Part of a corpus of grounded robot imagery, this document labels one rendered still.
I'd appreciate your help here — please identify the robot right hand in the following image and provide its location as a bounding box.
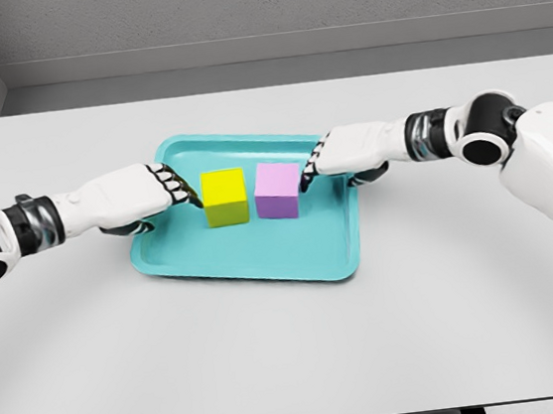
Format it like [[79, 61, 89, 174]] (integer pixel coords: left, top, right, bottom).
[[293, 120, 392, 195]]

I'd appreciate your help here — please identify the yellow cube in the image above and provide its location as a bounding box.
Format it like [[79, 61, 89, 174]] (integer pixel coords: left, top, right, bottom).
[[199, 166, 251, 230]]

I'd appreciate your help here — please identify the turquoise tray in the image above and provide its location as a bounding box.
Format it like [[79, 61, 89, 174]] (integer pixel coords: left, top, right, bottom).
[[117, 115, 368, 305]]

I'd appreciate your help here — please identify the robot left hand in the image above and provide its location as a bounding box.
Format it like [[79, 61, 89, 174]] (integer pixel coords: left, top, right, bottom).
[[82, 156, 207, 242]]

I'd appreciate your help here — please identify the pink cube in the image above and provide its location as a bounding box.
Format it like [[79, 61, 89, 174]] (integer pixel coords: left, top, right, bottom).
[[249, 158, 307, 224]]

